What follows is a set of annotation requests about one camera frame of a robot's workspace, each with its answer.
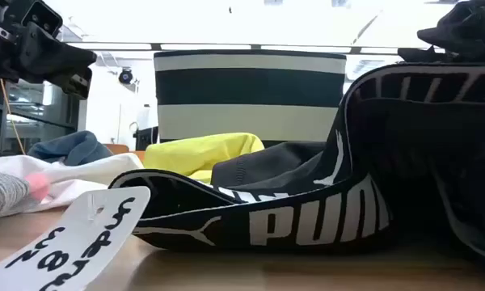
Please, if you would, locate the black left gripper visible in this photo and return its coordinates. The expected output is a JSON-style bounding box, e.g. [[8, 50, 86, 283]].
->
[[0, 0, 98, 84]]

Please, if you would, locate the blue cloth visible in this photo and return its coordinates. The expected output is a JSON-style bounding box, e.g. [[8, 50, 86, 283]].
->
[[27, 130, 114, 167]]

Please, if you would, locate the black Puma underwear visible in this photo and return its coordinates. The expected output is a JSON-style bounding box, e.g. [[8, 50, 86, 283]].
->
[[108, 61, 485, 268]]

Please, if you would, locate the white cloth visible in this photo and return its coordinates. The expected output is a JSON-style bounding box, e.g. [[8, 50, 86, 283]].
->
[[0, 152, 146, 215]]

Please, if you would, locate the black background monitor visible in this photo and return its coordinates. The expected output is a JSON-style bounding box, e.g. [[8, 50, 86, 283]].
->
[[133, 126, 159, 151]]

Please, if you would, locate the yellow cloth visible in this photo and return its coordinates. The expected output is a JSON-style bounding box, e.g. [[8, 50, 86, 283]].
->
[[143, 132, 266, 185]]

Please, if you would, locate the navy white striped basket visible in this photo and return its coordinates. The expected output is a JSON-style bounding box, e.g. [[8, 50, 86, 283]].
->
[[153, 48, 348, 149]]

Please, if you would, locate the white tag with black writing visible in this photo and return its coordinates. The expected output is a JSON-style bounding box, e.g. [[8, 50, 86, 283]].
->
[[0, 185, 151, 291]]

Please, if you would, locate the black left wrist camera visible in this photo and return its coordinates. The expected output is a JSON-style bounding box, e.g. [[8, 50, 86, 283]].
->
[[60, 66, 93, 100]]

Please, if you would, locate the orange cable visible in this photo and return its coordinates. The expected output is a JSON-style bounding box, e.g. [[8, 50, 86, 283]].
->
[[0, 78, 27, 156]]

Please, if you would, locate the overhead frame beam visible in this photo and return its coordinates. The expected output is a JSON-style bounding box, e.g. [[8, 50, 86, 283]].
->
[[64, 40, 445, 56]]

